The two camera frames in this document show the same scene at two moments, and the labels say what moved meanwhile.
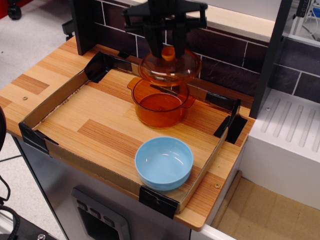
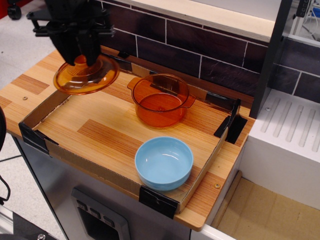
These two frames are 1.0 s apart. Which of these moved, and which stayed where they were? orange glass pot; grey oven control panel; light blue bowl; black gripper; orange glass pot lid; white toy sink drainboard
Moved: orange glass pot lid; black gripper
Stayed: light blue bowl; orange glass pot; grey oven control panel; white toy sink drainboard
